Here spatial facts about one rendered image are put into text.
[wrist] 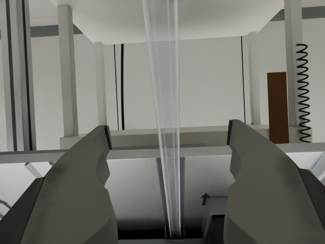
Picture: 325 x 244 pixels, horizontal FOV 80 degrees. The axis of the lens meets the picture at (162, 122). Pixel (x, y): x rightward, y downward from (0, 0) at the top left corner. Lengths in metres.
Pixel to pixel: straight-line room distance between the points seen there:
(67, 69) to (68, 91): 0.06
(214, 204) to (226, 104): 1.74
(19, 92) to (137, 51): 1.57
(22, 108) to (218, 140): 0.48
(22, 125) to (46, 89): 1.73
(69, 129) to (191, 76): 1.46
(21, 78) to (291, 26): 0.69
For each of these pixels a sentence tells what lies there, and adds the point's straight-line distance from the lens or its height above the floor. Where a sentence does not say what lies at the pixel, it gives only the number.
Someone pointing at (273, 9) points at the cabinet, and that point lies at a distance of 0.82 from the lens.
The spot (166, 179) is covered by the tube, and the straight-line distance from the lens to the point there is 0.17.
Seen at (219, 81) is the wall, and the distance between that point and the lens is 1.95.
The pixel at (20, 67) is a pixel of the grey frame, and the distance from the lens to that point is 0.54.
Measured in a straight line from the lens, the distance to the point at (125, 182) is 0.20.
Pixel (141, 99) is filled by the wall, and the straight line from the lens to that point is 1.89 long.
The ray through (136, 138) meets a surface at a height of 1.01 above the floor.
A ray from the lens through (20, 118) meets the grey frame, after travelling 0.53.
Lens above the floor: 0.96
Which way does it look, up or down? 1 degrees up
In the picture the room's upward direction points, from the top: 177 degrees clockwise
